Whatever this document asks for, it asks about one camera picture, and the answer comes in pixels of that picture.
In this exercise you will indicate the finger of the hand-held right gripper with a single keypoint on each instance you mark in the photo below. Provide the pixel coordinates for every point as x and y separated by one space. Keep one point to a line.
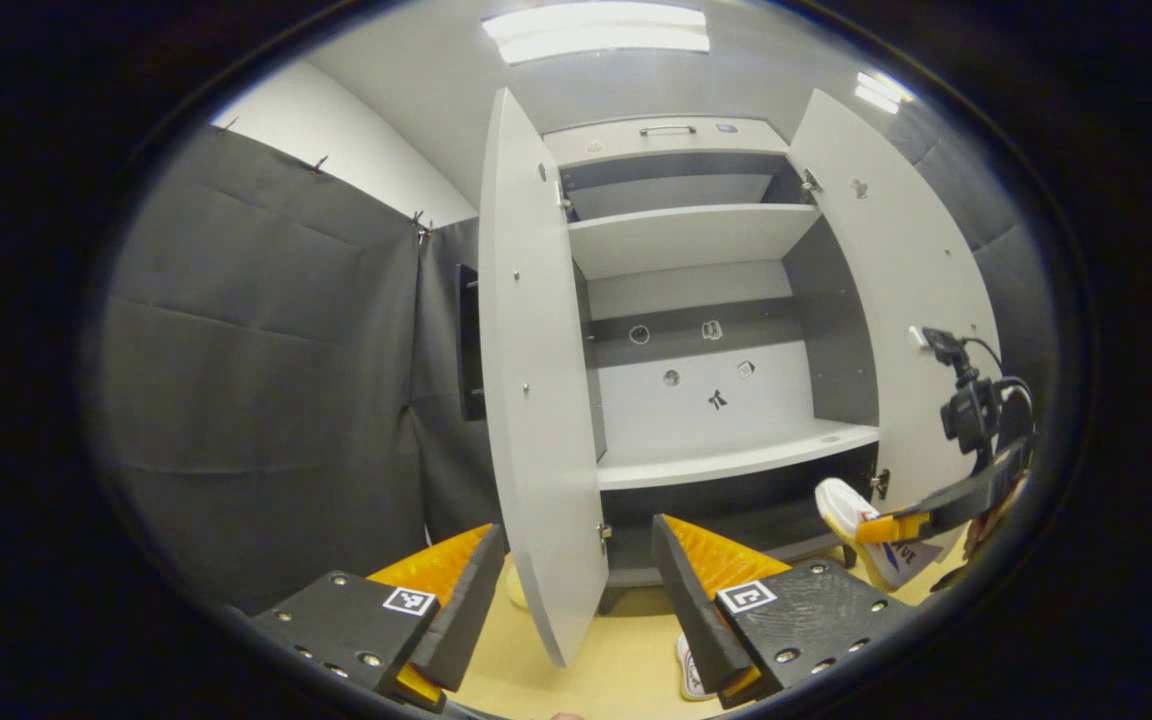
966 500

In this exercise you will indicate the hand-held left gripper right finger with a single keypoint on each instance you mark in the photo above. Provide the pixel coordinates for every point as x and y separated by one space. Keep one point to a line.
696 620

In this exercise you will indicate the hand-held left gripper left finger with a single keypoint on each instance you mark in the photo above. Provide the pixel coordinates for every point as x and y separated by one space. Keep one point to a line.
461 620

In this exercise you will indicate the white striped shoe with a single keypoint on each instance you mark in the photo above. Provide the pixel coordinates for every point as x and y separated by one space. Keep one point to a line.
693 670
846 505

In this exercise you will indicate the white cabinet door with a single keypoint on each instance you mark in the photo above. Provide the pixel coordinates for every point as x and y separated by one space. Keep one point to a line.
536 400
906 260

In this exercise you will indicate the white shoe cabinet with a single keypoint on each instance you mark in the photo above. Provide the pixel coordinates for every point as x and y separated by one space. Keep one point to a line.
656 430

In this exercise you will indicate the dark grey cabinet shelf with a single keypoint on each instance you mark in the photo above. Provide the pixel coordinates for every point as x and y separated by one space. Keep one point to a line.
736 545

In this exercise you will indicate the metal door hinge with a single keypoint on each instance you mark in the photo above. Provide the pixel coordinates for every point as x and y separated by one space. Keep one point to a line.
564 198
604 538
811 182
879 484

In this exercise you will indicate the white cabinet shelf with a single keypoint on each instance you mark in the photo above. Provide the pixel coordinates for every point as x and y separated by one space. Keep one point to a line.
716 462
686 240

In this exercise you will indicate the white cabinet drawer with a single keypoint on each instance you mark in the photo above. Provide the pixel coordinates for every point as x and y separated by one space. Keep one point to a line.
606 142

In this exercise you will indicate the yellow cushion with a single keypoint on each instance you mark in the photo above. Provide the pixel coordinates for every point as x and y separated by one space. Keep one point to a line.
516 588

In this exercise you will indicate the small ceiling light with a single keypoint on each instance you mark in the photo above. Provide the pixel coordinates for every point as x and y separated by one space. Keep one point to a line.
881 92

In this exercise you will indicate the large ceiling light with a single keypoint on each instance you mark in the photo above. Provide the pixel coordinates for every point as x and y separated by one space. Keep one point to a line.
596 30

